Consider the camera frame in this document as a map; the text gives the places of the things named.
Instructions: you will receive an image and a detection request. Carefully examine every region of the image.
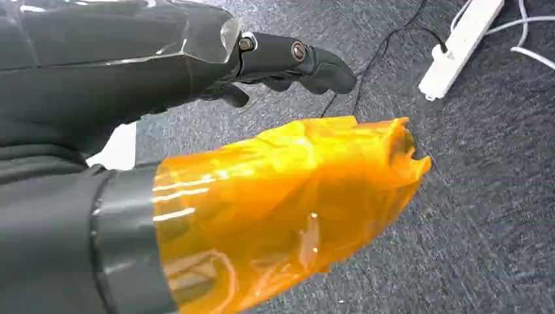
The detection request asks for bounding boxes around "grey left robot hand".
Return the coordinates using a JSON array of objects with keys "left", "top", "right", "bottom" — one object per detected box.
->
[{"left": 0, "top": 0, "right": 433, "bottom": 314}]

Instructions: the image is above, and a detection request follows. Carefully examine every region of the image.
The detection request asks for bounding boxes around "white sheet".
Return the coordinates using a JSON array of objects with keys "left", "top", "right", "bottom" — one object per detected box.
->
[{"left": 86, "top": 122, "right": 138, "bottom": 171}]

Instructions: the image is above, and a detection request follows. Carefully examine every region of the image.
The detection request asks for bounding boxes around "white power strip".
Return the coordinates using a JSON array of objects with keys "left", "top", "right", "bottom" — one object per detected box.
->
[{"left": 418, "top": 0, "right": 505, "bottom": 102}]

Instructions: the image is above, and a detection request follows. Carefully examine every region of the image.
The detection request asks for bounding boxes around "thin black cable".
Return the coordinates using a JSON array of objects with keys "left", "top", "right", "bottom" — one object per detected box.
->
[{"left": 319, "top": 0, "right": 449, "bottom": 118}]

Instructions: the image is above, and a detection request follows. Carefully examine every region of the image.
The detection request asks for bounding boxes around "white cable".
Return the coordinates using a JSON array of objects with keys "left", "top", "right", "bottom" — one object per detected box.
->
[{"left": 450, "top": 0, "right": 555, "bottom": 71}]

